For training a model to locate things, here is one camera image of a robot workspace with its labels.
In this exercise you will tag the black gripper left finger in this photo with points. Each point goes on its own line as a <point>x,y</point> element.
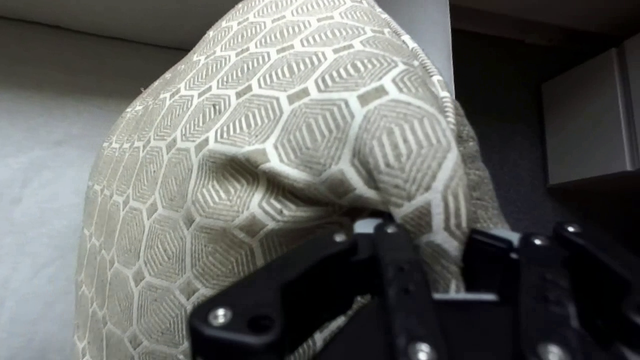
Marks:
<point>266,321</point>

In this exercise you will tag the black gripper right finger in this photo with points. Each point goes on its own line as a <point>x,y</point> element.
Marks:
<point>552,292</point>

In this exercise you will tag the beige geometric patterned pillow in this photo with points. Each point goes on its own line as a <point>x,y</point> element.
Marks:
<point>281,121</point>

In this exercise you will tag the gray drawer cabinet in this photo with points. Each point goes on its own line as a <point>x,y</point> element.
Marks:
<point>587,121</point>

